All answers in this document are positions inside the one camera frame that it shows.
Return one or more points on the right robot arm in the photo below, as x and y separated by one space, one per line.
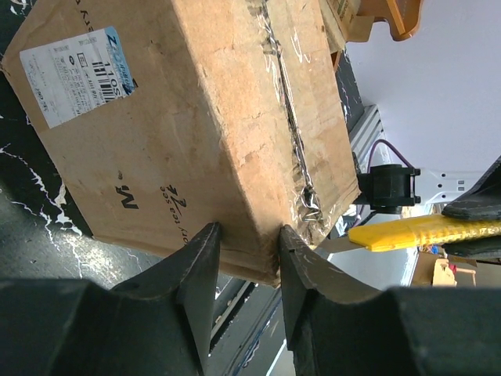
387 189

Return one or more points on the yellow utility knife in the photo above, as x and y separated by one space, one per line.
416 232

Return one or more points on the orange wooden shelf rack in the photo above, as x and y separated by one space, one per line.
402 17

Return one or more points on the lower beige cleaning pad pack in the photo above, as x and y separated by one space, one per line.
343 24

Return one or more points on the brown cardboard express box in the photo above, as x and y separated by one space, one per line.
163 116

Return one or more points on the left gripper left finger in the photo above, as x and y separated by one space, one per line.
156 323

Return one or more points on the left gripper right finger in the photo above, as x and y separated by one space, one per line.
337 325

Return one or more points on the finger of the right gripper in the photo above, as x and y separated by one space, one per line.
482 201
475 250

